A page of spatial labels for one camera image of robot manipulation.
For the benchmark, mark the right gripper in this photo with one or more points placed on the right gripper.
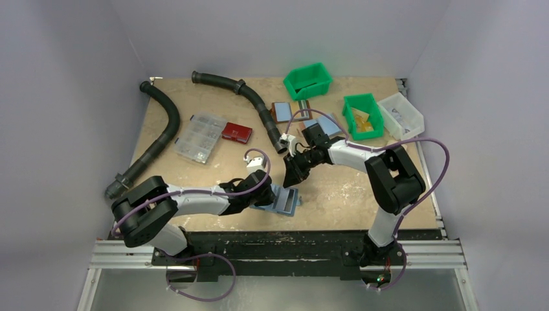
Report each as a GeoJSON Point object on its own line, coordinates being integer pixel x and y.
{"type": "Point", "coordinates": [298, 164]}

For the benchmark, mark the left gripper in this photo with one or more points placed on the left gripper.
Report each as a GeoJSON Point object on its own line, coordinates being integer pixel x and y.
{"type": "Point", "coordinates": [266, 195]}

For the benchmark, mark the blue leather card holder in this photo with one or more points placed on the blue leather card holder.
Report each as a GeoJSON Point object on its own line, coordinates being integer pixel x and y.
{"type": "Point", "coordinates": [276, 206]}

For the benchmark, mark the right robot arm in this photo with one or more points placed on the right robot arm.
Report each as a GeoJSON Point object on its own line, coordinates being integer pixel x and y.
{"type": "Point", "coordinates": [394, 179]}

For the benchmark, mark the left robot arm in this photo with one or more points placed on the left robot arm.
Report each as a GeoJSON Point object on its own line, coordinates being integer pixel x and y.
{"type": "Point", "coordinates": [143, 215]}

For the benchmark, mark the pink open card holder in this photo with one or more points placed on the pink open card holder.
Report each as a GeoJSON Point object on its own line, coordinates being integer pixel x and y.
{"type": "Point", "coordinates": [328, 125]}

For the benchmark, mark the brown open card holder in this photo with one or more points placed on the brown open card holder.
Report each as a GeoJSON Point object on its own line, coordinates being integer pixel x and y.
{"type": "Point", "coordinates": [283, 111]}

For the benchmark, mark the red card case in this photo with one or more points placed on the red card case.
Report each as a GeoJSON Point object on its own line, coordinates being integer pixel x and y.
{"type": "Point", "coordinates": [236, 132]}

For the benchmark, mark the clear plastic screw box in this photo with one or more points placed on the clear plastic screw box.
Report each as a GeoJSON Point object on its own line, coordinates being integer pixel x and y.
{"type": "Point", "coordinates": [200, 136]}

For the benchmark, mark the green bin right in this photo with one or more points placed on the green bin right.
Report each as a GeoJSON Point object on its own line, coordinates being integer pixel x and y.
{"type": "Point", "coordinates": [363, 117]}

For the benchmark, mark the green bin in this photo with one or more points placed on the green bin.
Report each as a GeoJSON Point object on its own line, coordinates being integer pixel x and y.
{"type": "Point", "coordinates": [308, 81]}
{"type": "Point", "coordinates": [363, 117]}

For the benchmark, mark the green bin rear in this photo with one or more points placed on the green bin rear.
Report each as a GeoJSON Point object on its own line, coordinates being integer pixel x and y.
{"type": "Point", "coordinates": [308, 81]}

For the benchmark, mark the white translucent bin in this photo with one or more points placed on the white translucent bin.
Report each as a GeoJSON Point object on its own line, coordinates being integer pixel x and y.
{"type": "Point", "coordinates": [401, 119]}

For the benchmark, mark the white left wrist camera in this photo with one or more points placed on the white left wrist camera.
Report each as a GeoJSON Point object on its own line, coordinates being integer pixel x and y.
{"type": "Point", "coordinates": [255, 163]}

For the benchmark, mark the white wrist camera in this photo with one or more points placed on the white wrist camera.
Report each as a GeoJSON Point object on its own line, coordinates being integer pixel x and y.
{"type": "Point", "coordinates": [289, 142]}
{"type": "Point", "coordinates": [255, 163]}

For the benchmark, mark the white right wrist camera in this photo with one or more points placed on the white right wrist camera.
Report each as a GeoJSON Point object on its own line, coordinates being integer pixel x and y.
{"type": "Point", "coordinates": [289, 142]}

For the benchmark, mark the black table front rail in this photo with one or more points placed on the black table front rail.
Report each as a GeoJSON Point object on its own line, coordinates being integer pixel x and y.
{"type": "Point", "coordinates": [293, 254]}

